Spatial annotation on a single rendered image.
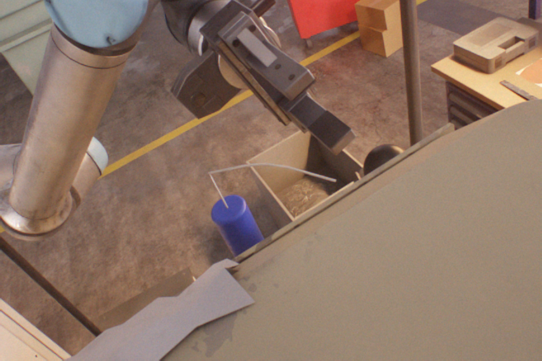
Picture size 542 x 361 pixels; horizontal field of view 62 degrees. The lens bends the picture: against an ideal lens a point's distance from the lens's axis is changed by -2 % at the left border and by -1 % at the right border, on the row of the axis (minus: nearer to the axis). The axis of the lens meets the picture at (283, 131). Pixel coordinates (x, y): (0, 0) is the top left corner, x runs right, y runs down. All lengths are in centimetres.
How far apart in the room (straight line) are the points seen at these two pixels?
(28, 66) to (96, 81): 516
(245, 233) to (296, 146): 217
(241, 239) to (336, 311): 16
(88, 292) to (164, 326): 296
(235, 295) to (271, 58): 25
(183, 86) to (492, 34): 165
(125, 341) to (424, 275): 11
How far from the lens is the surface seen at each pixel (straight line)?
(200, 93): 51
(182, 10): 59
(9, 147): 111
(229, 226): 30
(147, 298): 168
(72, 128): 62
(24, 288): 352
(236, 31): 41
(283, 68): 38
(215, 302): 18
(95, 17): 46
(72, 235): 359
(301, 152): 251
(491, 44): 197
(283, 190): 259
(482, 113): 188
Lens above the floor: 205
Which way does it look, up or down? 37 degrees down
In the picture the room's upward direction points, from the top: 20 degrees counter-clockwise
